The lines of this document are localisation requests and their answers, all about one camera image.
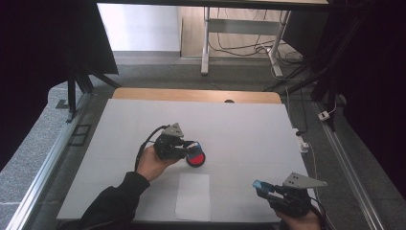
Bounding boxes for blue stamp cap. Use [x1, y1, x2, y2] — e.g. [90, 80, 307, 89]
[252, 179, 273, 194]

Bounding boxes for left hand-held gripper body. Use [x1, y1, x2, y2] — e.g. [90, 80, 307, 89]
[153, 123, 186, 161]

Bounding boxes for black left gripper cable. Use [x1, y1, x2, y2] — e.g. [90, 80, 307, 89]
[134, 125, 169, 173]

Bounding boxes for wooden table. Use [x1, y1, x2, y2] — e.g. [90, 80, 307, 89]
[112, 87, 282, 104]

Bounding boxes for black metal stand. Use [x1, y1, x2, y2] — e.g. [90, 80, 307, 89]
[65, 60, 121, 124]
[264, 9, 365, 132]

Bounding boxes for white paper sheet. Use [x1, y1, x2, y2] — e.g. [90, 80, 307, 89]
[174, 172, 212, 222]

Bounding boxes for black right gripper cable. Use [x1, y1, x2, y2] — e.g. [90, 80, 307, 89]
[308, 195, 329, 230]

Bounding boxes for person's left hand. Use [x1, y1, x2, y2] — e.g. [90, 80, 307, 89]
[136, 146, 180, 182]

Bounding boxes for white power strip cable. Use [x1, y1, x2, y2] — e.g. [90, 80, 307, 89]
[306, 143, 324, 205]

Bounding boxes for aluminium rail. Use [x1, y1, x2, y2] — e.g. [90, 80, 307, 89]
[6, 92, 94, 230]
[310, 102, 384, 230]

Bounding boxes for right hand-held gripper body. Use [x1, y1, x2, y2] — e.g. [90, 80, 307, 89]
[268, 172, 328, 219]

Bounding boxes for white power strip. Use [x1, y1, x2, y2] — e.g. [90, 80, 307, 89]
[292, 127, 310, 153]

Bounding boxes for person's right hand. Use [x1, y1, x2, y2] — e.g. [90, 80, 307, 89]
[276, 207, 322, 230]

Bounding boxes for white desk frame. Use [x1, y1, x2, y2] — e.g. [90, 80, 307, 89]
[200, 6, 293, 78]

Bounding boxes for black curtain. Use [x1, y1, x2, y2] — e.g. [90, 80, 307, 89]
[0, 0, 119, 173]
[328, 0, 406, 196]

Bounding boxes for round red ink pad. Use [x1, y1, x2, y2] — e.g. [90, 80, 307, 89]
[186, 152, 207, 169]

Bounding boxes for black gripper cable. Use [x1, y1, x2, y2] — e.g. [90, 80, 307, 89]
[308, 195, 329, 230]
[134, 125, 169, 173]

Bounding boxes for large white table cover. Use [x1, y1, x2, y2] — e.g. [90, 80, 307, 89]
[56, 98, 320, 223]

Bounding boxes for black floor cables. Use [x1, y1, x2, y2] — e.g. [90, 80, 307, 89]
[209, 8, 305, 65]

